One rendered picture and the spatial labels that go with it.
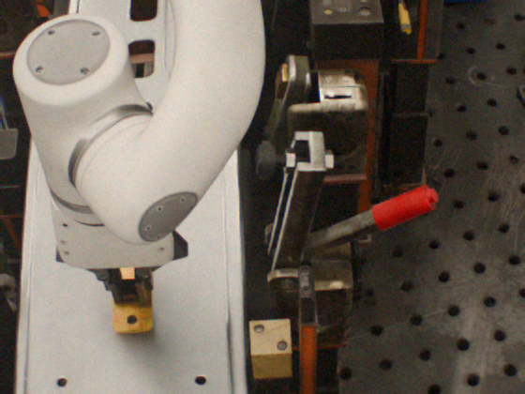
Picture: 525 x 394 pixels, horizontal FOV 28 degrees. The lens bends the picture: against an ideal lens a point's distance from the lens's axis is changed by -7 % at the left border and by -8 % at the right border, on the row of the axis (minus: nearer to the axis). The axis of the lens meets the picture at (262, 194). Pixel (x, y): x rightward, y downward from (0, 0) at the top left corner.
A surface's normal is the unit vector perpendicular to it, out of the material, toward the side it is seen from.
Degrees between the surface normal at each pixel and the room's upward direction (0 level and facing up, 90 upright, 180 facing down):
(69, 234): 89
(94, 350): 0
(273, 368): 90
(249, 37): 64
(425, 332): 0
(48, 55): 2
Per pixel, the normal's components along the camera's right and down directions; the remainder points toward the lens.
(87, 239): -0.06, 0.84
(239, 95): 0.81, 0.16
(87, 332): -0.04, -0.55
